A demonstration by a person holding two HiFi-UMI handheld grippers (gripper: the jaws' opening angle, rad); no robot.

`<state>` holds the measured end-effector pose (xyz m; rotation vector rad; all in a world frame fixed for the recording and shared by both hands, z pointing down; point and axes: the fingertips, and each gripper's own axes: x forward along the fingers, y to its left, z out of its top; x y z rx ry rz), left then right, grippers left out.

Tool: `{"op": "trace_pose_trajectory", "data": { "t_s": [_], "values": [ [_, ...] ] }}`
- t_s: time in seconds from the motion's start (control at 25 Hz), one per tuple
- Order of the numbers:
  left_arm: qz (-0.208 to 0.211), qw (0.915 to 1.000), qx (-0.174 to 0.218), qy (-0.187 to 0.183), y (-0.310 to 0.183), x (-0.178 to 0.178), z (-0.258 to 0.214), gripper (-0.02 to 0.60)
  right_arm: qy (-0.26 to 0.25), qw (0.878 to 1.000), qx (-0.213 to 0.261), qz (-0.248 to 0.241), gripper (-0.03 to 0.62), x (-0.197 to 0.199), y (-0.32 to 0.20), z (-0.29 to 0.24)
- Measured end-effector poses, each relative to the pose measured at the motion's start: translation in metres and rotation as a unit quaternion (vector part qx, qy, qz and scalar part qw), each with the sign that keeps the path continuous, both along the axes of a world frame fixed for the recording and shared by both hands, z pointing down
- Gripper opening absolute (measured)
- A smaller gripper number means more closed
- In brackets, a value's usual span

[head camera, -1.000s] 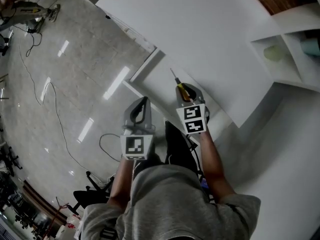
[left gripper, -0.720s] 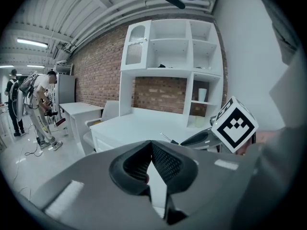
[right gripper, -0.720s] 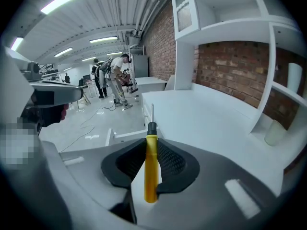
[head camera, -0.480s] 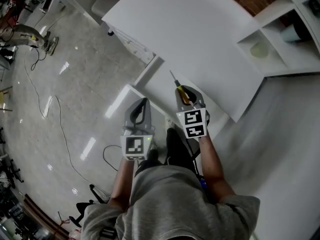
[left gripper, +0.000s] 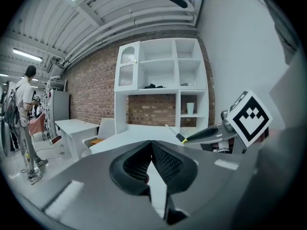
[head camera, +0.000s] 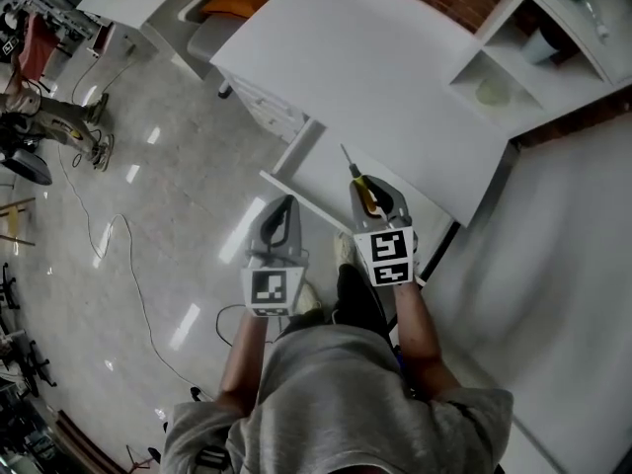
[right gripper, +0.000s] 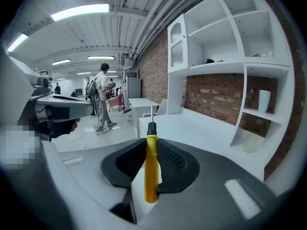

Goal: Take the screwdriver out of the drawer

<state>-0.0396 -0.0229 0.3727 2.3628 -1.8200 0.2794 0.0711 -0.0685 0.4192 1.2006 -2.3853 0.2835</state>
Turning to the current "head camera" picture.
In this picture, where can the white desk with drawers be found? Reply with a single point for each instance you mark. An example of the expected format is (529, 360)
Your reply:
(375, 67)

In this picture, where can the brown wooden plank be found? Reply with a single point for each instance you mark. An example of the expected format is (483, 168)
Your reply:
(84, 440)

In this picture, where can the grey chair seat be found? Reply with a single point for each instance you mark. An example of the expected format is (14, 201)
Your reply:
(27, 166)

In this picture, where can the person's black trousers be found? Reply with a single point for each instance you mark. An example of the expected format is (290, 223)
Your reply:
(358, 299)

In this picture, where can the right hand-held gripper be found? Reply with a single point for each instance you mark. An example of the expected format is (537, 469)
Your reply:
(390, 255)

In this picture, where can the person's right shoe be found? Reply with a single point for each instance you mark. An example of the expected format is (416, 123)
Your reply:
(344, 249)

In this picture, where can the red cloth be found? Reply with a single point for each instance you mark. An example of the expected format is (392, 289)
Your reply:
(37, 42)

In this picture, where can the wide white drawer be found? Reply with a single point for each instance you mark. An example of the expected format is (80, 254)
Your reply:
(321, 161)

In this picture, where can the person's left forearm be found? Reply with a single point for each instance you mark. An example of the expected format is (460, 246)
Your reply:
(244, 363)

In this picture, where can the person's right forearm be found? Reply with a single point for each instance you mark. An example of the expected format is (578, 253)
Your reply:
(419, 339)

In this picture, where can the wooden stand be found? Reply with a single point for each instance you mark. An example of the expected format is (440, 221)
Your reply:
(15, 220)

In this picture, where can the person's shoe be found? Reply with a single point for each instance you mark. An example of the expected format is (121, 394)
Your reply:
(344, 249)
(308, 298)

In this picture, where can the clear plastic bottle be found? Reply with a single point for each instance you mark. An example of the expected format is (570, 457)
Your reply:
(595, 18)

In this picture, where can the pale blue cup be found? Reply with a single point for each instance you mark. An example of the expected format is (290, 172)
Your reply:
(538, 47)

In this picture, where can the person's grey shirt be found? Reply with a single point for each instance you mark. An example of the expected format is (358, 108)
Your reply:
(336, 403)

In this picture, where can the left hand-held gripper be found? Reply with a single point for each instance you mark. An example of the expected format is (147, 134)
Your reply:
(270, 287)

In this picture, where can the metal equipment rack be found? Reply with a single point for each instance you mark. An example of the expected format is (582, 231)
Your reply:
(49, 3)

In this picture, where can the person's left shoe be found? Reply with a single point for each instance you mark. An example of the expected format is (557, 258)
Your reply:
(308, 298)

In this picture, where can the white shelf unit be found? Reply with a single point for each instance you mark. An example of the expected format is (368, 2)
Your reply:
(543, 82)

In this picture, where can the small white drawer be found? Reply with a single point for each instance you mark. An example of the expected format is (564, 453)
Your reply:
(269, 111)
(286, 126)
(249, 94)

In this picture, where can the grey chair orange cushion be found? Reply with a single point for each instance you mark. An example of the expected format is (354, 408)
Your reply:
(212, 42)

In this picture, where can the pale green bowl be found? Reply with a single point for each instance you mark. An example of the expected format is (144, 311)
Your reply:
(493, 92)

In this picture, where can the black chair base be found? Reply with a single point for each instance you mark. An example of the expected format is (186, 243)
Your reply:
(7, 287)
(34, 368)

